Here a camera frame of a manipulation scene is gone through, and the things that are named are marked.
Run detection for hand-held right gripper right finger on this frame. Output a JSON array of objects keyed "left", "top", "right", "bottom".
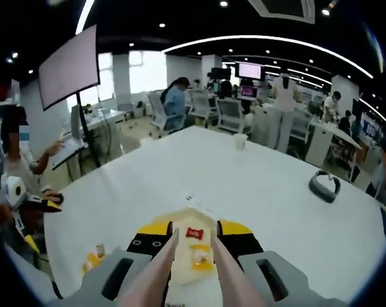
[{"left": 216, "top": 219, "right": 347, "bottom": 307}]

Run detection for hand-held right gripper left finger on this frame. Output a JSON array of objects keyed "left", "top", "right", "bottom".
[{"left": 45, "top": 219, "right": 175, "bottom": 307}]

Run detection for pink food tongs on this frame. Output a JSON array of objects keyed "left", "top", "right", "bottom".
[{"left": 118, "top": 226, "right": 268, "bottom": 307}]

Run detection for yellow pastry food packet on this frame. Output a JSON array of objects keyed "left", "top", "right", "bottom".
[
  {"left": 81, "top": 251, "right": 106, "bottom": 275},
  {"left": 189, "top": 243, "right": 213, "bottom": 272}
]

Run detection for small red food packet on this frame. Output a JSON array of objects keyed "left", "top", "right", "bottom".
[{"left": 185, "top": 226, "right": 205, "bottom": 240}]

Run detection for cream hexagonal container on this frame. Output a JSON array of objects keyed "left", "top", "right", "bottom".
[{"left": 151, "top": 206, "right": 220, "bottom": 286}]

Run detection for operator in white shirt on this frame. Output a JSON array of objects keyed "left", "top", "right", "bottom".
[{"left": 0, "top": 242, "right": 65, "bottom": 307}]

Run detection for white computer desk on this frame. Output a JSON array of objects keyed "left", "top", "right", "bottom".
[{"left": 50, "top": 137, "right": 88, "bottom": 170}]

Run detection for small desk monitor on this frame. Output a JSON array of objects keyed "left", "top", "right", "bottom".
[{"left": 70, "top": 104, "right": 85, "bottom": 141}]

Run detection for grey headset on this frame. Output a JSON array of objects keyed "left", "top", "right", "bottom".
[{"left": 309, "top": 170, "right": 341, "bottom": 204}]

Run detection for white paper cup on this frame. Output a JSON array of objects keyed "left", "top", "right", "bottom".
[{"left": 233, "top": 133, "right": 249, "bottom": 150}]

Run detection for white office chair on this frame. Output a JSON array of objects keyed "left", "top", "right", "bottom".
[
  {"left": 147, "top": 91, "right": 168, "bottom": 130},
  {"left": 217, "top": 97, "right": 245, "bottom": 134},
  {"left": 189, "top": 89, "right": 210, "bottom": 118}
]

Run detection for large display screen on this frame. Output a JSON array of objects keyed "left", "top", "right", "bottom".
[{"left": 38, "top": 24, "right": 101, "bottom": 112}]

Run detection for small bright display screen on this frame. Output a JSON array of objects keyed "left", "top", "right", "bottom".
[{"left": 237, "top": 62, "right": 263, "bottom": 79}]

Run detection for thick curved ceiling light strip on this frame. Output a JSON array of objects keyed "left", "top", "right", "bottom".
[{"left": 75, "top": 0, "right": 95, "bottom": 35}]

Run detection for thin curved ceiling light strip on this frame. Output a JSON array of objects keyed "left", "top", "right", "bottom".
[{"left": 160, "top": 35, "right": 374, "bottom": 79}]

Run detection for ceiling air conditioner unit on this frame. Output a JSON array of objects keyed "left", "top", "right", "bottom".
[{"left": 249, "top": 0, "right": 317, "bottom": 24}]

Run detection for group of round ceiling downlights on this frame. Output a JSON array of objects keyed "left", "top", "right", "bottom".
[{"left": 6, "top": 0, "right": 385, "bottom": 106}]

